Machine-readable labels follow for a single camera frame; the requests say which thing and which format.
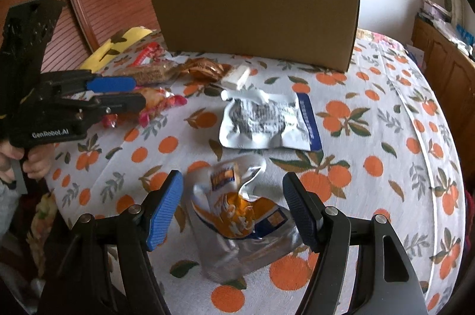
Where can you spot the silver snack packet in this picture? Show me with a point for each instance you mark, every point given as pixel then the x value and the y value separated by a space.
pixel 259 122

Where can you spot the clear sesame bar packet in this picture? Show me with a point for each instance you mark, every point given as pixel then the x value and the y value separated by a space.
pixel 156 74

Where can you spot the floral cloth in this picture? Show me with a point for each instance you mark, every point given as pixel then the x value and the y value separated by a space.
pixel 40 226

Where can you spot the red white snack packet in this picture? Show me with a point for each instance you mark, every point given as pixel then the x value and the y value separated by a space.
pixel 146 55

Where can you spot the stack of books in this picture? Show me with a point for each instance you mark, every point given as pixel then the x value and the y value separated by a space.
pixel 432 9

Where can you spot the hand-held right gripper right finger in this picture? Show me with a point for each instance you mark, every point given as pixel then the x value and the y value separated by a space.
pixel 301 211

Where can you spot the floral quilt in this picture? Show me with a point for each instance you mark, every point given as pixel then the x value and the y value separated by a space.
pixel 378 38

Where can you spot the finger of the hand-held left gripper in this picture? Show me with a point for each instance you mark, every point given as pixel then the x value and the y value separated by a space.
pixel 111 84
pixel 122 102

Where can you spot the clear plastic bag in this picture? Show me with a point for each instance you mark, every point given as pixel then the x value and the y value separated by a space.
pixel 447 28

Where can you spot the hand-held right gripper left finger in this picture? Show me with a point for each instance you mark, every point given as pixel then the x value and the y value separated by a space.
pixel 165 211

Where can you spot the brown snack packet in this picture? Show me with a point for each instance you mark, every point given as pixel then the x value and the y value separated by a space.
pixel 204 69

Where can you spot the orange-print bedspread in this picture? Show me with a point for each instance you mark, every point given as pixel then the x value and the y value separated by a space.
pixel 371 152

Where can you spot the wooden cabinet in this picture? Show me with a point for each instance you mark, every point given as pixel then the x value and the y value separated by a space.
pixel 445 66

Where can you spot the brown cardboard box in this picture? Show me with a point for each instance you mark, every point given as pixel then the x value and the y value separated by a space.
pixel 259 22

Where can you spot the pale snack bar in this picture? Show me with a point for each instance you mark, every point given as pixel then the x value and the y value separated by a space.
pixel 235 77

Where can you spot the person's left hand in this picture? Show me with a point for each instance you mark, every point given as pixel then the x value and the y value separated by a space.
pixel 37 161

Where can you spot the yellow pillow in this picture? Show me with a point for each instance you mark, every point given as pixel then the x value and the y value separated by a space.
pixel 107 51

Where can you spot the pink yellow snack packet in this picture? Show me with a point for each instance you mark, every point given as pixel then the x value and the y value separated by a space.
pixel 159 102

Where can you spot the white orange snack bag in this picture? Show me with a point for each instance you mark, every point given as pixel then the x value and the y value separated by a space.
pixel 237 218

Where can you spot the person's left forearm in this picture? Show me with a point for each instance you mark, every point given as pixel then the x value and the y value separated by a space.
pixel 7 207

